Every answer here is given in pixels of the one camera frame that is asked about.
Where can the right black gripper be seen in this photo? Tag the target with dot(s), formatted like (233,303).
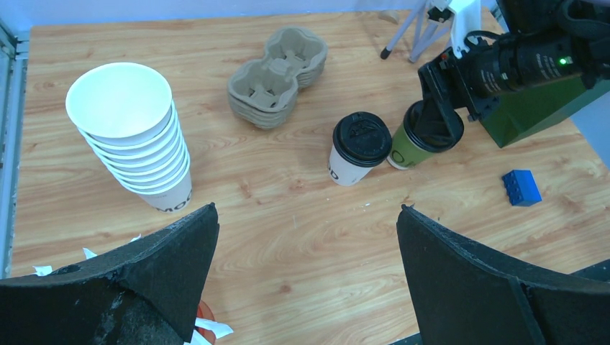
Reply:
(477,79)

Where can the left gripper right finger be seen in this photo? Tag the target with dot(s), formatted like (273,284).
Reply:
(464,292)

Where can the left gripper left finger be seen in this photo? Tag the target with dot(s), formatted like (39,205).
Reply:
(143,292)

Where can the green paper coffee cup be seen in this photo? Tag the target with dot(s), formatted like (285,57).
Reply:
(405,153)

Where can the green paper bag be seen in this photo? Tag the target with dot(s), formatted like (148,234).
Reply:
(522,114)

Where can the black plastic cup lid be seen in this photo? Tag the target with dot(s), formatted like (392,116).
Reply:
(362,139)

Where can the white paper coffee cup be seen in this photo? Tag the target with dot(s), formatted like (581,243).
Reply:
(343,172)

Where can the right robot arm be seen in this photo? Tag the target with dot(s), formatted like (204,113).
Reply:
(546,42)

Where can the red cup holder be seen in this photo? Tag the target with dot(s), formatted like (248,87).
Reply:
(204,311)

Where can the blue toy brick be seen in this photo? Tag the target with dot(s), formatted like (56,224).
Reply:
(521,188)

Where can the cardboard cup carrier tray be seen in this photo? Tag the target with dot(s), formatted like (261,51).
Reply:
(264,91)

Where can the stack of white paper cups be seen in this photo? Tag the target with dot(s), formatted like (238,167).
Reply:
(126,114)

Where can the camera tripod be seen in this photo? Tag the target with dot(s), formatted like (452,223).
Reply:
(427,31)

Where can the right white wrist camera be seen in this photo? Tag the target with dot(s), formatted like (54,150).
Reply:
(465,17)

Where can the aluminium frame rail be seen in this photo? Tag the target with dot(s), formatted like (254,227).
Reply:
(14,65)

